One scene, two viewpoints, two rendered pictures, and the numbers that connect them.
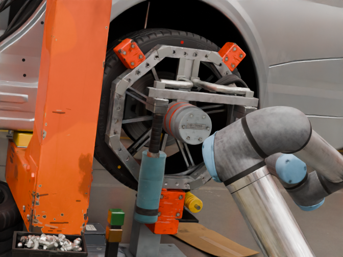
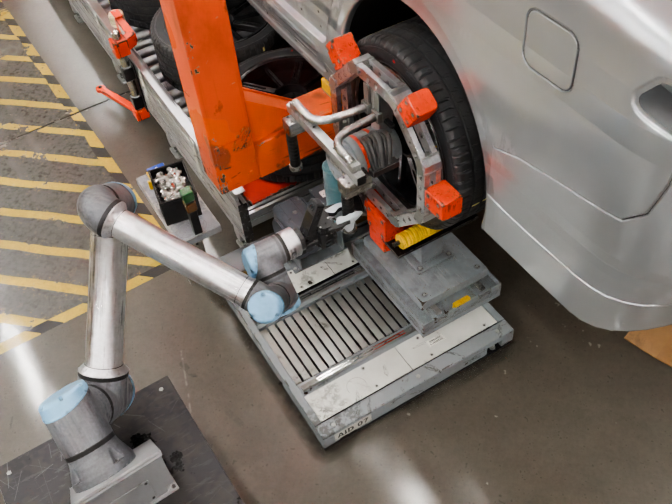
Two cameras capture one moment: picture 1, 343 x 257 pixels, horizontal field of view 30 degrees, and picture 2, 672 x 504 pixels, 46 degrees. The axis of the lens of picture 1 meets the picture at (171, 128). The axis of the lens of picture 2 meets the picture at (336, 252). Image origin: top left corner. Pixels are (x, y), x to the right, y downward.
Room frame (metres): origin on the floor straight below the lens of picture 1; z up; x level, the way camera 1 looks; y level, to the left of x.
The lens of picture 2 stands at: (2.10, -1.92, 2.50)
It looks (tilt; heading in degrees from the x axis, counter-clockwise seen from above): 48 degrees down; 86
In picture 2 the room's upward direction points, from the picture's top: 6 degrees counter-clockwise
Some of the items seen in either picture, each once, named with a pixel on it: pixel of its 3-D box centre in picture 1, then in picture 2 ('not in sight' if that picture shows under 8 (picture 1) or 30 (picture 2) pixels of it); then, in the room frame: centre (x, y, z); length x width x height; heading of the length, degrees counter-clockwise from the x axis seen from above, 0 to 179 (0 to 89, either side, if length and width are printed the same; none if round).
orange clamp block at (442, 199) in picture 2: not in sight; (442, 200); (2.55, -0.31, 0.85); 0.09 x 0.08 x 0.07; 112
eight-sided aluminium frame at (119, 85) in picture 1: (177, 118); (382, 144); (2.42, -0.02, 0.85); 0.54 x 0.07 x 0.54; 112
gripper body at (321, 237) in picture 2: not in sight; (314, 233); (2.16, -0.31, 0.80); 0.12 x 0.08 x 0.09; 22
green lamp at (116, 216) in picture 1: (116, 216); (186, 194); (1.76, 0.12, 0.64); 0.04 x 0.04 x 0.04; 22
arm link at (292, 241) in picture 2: not in sight; (290, 243); (2.09, -0.34, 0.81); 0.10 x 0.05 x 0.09; 112
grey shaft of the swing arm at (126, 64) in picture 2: not in sight; (129, 76); (1.44, 1.39, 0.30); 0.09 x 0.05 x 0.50; 112
